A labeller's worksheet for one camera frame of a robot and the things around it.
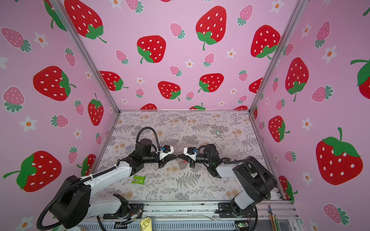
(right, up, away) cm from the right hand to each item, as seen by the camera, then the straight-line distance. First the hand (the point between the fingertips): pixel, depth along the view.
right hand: (178, 156), depth 78 cm
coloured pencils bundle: (+49, -30, -8) cm, 58 cm away
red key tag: (+4, -2, -3) cm, 6 cm away
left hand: (-1, 0, +1) cm, 2 cm away
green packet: (-24, -15, +6) cm, 29 cm away
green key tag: (+28, +11, +29) cm, 42 cm away
